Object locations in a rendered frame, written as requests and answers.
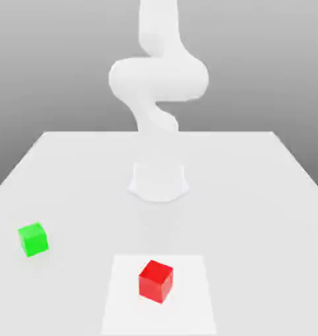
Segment small green cube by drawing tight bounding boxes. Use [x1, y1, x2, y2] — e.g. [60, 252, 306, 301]
[17, 222, 49, 258]

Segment small red cube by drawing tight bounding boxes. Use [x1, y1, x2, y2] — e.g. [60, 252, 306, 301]
[138, 259, 174, 305]

